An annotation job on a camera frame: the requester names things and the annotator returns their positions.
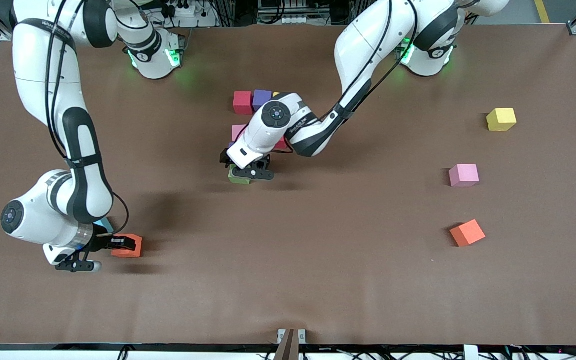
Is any green foam cube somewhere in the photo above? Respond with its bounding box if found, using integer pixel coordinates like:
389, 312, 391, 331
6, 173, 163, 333
227, 166, 253, 186

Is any orange foam cube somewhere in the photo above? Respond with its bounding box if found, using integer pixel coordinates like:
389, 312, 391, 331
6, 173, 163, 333
449, 219, 487, 248
110, 234, 144, 259

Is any grey bracket with brown post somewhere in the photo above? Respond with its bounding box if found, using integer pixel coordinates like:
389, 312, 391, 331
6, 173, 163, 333
276, 328, 307, 360

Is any brown table cover sheet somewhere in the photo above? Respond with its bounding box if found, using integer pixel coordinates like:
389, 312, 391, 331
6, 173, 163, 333
0, 25, 576, 346

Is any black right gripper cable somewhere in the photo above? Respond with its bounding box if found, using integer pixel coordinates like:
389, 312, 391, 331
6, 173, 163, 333
110, 192, 130, 236

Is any white power strip with plugs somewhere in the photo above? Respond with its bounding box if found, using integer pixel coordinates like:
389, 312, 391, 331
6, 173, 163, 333
160, 0, 220, 29

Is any black table edge strip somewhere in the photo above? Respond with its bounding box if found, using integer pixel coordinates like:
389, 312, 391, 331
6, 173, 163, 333
0, 342, 576, 352

